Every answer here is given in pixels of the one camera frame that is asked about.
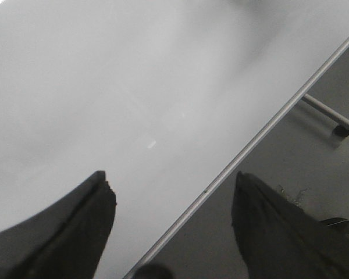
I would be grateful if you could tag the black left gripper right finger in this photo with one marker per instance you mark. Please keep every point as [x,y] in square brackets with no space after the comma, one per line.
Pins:
[277,239]

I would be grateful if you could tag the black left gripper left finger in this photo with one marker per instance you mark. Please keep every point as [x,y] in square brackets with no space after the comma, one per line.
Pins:
[65,240]

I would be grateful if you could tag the black caster wheel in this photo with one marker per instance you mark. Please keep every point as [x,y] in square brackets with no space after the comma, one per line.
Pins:
[341,131]

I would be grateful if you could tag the white whiteboard with grey frame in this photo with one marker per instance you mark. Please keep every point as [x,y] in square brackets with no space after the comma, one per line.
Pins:
[166,97]

